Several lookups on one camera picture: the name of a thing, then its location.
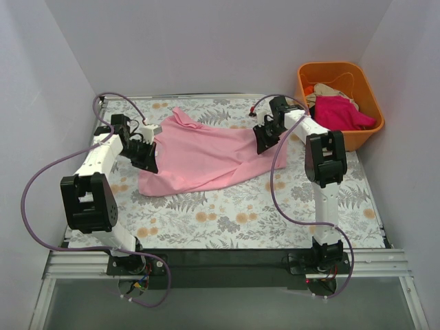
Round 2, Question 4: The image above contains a light pink t shirt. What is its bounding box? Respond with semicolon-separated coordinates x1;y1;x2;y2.
138;107;287;197

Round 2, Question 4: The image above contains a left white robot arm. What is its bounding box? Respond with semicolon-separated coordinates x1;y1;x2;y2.
60;114;162;275

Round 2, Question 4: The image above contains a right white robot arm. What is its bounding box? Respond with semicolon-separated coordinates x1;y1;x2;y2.
249;94;347;274

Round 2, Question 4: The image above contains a beige garment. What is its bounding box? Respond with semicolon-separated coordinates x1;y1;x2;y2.
304;83;359;111

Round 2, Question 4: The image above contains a magenta t shirt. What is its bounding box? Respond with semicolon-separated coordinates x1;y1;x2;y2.
313;96;376;131

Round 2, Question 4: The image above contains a floral patterned table mat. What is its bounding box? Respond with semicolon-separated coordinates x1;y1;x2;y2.
68;97;386;250

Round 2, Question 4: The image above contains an orange plastic bin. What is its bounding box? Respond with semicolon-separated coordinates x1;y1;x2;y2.
296;62;384;151

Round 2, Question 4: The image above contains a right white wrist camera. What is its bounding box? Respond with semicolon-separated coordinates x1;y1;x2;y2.
249;107;272;126

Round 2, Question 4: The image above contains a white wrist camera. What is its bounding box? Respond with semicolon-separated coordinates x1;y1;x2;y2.
249;107;272;126
140;124;162;144

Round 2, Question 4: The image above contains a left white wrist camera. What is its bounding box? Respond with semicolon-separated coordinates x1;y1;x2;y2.
140;124;162;144

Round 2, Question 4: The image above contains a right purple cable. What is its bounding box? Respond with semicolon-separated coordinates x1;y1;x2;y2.
252;94;355;299

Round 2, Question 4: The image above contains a purple cable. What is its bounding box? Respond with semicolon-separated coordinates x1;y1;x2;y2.
252;94;355;299
20;91;172;309

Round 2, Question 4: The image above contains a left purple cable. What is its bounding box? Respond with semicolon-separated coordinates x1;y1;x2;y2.
20;91;172;309

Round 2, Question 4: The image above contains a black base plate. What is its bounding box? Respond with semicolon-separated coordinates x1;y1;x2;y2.
106;246;355;292

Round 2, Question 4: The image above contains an aluminium frame rail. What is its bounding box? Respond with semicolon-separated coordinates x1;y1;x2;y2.
30;249;429;329

